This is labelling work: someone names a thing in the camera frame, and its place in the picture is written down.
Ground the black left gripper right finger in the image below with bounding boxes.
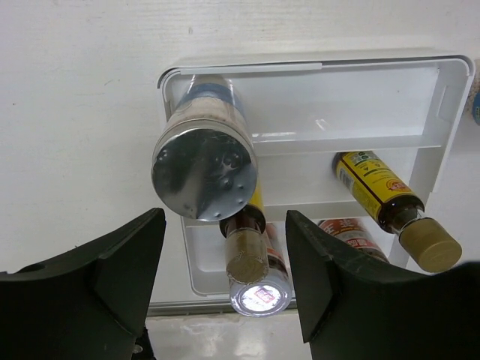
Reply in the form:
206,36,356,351
286,210,479,359

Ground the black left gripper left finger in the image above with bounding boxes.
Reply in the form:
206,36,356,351
1,208,167,359

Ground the red-logo-lid spice jar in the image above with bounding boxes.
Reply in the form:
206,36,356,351
318,218,389,263

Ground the yellow-label small bottle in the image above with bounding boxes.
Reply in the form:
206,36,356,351
219,184,269,285
332,151,462,273

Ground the blue-label salt shaker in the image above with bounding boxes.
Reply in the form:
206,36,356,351
467,58,480,125
151,75,258,222

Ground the silver-lid spice jar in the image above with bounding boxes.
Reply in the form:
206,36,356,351
229,223,293,317

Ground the white divided plastic tray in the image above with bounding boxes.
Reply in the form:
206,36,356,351
155,46,476,299

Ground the aluminium table frame rail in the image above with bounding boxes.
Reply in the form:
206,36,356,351
146,298,298,318

